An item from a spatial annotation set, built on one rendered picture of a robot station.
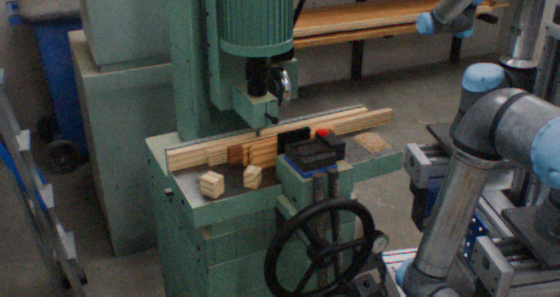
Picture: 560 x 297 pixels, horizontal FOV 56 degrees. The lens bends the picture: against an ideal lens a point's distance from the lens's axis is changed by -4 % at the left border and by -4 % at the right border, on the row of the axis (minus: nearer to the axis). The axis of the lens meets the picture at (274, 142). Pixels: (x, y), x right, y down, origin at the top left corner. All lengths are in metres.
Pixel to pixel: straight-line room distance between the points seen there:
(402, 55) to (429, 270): 3.62
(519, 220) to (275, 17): 0.78
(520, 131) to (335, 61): 3.43
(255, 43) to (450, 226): 0.58
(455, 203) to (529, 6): 0.84
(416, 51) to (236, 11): 3.56
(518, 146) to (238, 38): 0.66
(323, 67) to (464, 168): 3.28
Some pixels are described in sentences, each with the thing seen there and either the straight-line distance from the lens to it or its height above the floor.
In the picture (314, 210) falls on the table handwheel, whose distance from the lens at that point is 1.17.
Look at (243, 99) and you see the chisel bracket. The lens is 1.39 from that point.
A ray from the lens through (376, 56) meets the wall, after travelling 4.49.
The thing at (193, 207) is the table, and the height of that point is 0.90.
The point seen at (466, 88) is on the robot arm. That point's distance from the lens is 1.73.
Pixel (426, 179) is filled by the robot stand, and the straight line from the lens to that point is 1.76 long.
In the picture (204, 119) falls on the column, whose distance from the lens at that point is 1.57.
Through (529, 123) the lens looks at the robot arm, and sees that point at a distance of 0.93.
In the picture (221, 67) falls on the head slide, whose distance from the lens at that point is 1.42.
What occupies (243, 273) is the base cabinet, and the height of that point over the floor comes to 0.66.
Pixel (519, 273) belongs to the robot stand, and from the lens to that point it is 1.41.
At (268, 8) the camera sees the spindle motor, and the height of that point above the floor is 1.31.
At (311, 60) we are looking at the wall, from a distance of 4.18.
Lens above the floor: 1.62
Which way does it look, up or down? 29 degrees down
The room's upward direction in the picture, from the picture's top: straight up
